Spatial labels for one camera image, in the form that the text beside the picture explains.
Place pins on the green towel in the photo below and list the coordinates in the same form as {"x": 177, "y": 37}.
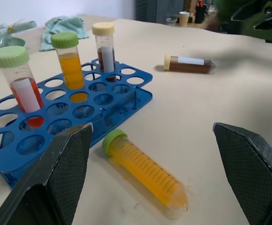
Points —
{"x": 63, "y": 29}

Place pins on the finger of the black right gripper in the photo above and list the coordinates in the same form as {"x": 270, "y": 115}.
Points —
{"x": 248, "y": 12}
{"x": 270, "y": 22}

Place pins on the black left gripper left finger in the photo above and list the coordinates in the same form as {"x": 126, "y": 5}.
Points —
{"x": 56, "y": 173}

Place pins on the clear plastic wrap gold tie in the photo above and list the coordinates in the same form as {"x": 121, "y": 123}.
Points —
{"x": 0, "y": 32}

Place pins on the brown liquid tube yellow cap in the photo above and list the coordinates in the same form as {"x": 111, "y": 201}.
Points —
{"x": 105, "y": 50}
{"x": 187, "y": 64}

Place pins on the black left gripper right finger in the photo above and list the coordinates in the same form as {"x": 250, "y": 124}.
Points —
{"x": 250, "y": 168}

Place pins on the orange liquid tube green cap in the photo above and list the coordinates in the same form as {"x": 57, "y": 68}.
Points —
{"x": 147, "y": 173}
{"x": 70, "y": 63}

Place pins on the paper cup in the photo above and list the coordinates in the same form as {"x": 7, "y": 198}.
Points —
{"x": 184, "y": 18}

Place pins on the light green tray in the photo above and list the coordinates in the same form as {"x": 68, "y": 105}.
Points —
{"x": 14, "y": 44}

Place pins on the red liquid tube green cap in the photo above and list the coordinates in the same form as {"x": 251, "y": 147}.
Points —
{"x": 21, "y": 77}

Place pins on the black pen holder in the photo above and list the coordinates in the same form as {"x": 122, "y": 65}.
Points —
{"x": 199, "y": 14}

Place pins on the blue tube rack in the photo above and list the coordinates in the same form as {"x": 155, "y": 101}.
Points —
{"x": 112, "y": 103}

